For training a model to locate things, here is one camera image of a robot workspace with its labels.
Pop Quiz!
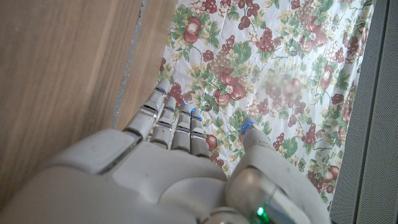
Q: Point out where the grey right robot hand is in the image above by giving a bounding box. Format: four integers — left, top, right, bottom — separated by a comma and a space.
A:
0, 77, 332, 224

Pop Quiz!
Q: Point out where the grey tape outline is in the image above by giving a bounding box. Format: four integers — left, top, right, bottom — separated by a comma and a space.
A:
110, 0, 147, 129

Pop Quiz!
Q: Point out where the fruit print backdrop cloth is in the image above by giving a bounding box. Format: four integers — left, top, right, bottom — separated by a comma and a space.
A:
157, 0, 379, 212

